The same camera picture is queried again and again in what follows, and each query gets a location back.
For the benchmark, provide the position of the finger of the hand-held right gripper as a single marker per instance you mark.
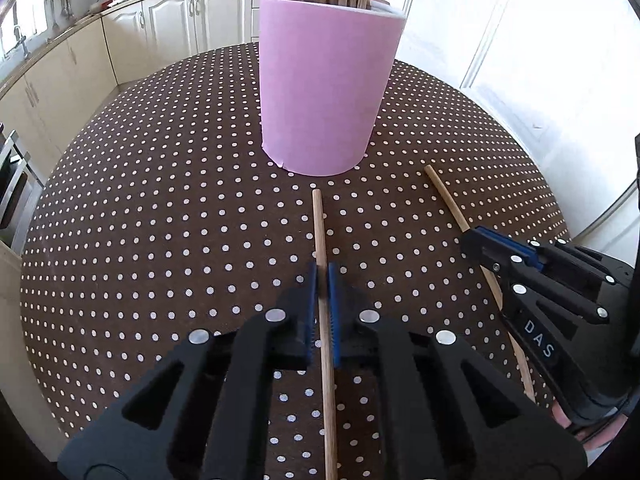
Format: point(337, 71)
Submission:
point(575, 262)
point(492, 255)

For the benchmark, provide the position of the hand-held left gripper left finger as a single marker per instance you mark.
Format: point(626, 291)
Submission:
point(312, 300)

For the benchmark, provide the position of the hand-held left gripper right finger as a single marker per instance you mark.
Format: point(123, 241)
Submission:
point(334, 310)

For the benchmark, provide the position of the single wooden chopstick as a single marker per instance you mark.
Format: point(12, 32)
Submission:
point(445, 195)
point(320, 230)

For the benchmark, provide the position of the pink cup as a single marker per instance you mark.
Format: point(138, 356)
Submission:
point(325, 85)

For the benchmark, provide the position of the person's right hand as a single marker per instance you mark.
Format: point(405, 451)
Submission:
point(597, 437)

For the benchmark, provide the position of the white panelled door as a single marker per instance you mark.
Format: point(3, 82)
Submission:
point(500, 35)

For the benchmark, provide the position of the cream lower cabinets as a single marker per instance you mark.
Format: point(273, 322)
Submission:
point(170, 25)

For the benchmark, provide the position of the metal rack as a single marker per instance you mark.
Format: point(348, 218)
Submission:
point(20, 185)

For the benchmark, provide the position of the sink faucet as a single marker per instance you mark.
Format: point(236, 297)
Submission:
point(21, 40)

